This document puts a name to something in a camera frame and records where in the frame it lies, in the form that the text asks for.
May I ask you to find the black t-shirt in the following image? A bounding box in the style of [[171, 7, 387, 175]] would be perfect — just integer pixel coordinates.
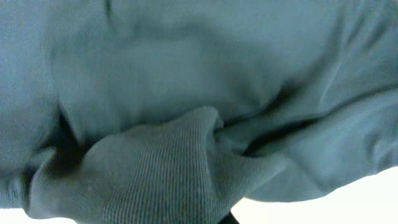
[[1, 0, 397, 224]]

